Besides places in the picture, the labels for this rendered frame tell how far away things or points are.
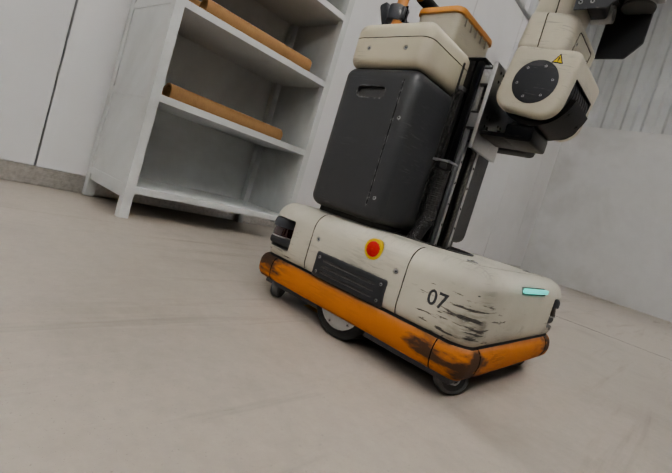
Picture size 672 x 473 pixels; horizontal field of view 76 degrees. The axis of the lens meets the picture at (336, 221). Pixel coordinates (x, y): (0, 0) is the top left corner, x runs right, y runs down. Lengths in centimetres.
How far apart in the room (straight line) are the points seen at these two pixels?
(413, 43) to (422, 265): 55
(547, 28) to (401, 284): 69
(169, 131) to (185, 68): 33
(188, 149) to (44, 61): 73
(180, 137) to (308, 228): 141
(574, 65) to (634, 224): 611
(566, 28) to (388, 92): 42
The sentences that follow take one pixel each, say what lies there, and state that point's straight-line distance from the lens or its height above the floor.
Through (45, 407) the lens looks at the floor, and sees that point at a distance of 65.
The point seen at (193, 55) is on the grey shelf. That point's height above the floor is 80.
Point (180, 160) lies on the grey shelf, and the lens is 245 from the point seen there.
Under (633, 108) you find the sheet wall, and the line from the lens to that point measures 761.
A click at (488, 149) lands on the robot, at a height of 58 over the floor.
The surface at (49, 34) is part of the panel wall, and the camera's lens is 224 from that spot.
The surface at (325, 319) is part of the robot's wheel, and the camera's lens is 110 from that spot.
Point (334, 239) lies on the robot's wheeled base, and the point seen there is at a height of 23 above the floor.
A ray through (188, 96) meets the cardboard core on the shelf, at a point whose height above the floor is 56.
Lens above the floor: 34
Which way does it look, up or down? 3 degrees down
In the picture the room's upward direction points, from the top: 17 degrees clockwise
